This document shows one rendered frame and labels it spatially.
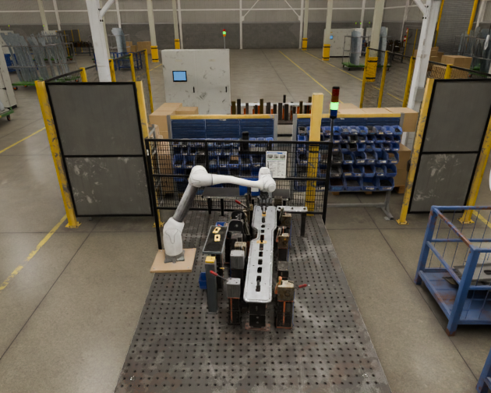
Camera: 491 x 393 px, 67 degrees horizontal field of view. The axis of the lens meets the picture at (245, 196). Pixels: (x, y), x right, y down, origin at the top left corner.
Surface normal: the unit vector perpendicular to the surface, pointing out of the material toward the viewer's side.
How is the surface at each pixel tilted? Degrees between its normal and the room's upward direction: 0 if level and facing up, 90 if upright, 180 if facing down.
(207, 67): 90
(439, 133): 92
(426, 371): 0
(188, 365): 0
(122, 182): 93
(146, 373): 0
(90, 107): 89
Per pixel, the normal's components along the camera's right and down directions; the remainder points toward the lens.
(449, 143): 0.03, 0.47
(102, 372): 0.00, -0.90
